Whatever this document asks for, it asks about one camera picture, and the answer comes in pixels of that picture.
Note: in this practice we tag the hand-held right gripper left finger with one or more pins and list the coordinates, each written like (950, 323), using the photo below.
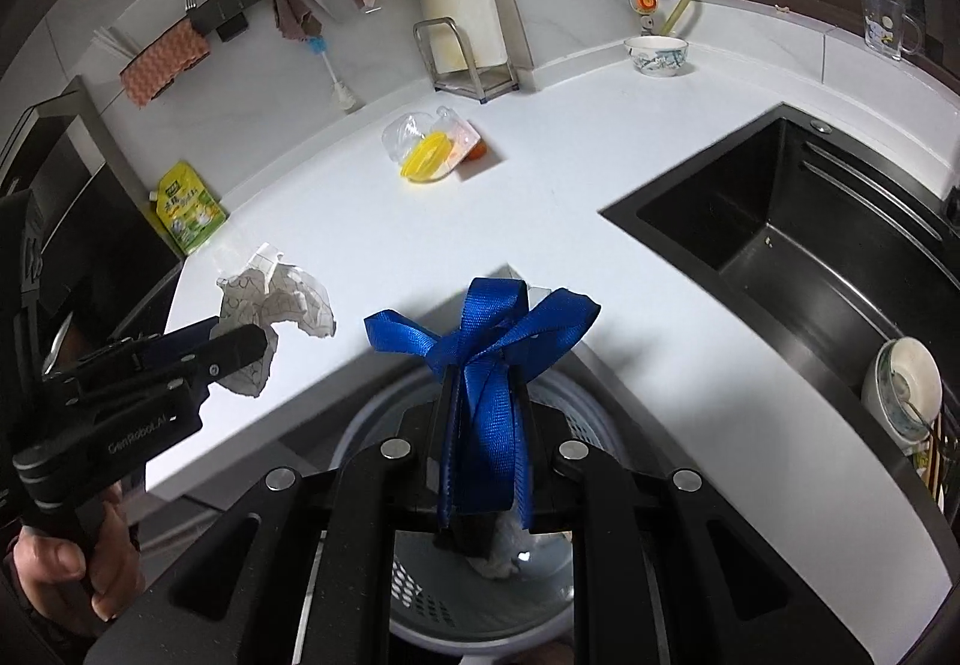
(444, 425)

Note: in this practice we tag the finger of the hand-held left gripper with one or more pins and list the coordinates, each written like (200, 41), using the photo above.
(240, 346)
(180, 339)

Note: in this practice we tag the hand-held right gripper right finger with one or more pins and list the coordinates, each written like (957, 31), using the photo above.
(541, 440)

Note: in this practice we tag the blue ribbon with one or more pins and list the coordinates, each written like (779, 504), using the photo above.
(487, 410)

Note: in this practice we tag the grey perforated trash bin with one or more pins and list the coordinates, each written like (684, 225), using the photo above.
(592, 417)

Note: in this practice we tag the white printed paper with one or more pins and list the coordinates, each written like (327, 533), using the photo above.
(292, 305)

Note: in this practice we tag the white tissue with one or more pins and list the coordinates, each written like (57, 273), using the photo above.
(502, 552)

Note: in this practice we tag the yellow plastic lid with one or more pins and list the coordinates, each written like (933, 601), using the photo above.
(424, 161)

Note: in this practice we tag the thin clear plastic bag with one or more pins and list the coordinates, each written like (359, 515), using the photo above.
(401, 136)

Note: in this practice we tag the small orange ball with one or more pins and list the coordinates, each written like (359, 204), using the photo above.
(476, 151)

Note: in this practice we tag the person's left hand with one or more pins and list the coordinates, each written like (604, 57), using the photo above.
(56, 560)

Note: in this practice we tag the green yellow seasoning pouch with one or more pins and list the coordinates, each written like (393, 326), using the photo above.
(187, 207)

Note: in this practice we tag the black integrated stove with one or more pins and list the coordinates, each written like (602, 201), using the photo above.
(97, 222)

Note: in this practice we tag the white blue bottle brush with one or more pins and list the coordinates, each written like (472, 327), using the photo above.
(341, 91)

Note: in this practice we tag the orange wavy sponge cloth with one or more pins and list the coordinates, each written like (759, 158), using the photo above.
(161, 65)

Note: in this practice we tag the black kitchen sink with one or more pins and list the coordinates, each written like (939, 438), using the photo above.
(750, 222)

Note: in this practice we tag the small black holder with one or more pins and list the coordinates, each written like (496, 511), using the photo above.
(232, 29)

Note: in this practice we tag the brown hanging cloth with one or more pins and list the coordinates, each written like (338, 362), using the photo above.
(289, 8)

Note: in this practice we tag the metal cutting board rack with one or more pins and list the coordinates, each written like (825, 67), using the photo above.
(480, 81)

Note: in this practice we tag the white cup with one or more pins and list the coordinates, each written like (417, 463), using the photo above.
(907, 372)

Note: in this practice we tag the white patterned bowl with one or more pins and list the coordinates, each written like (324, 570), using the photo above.
(656, 61)

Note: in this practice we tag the clear glass mug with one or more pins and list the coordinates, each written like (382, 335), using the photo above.
(889, 23)

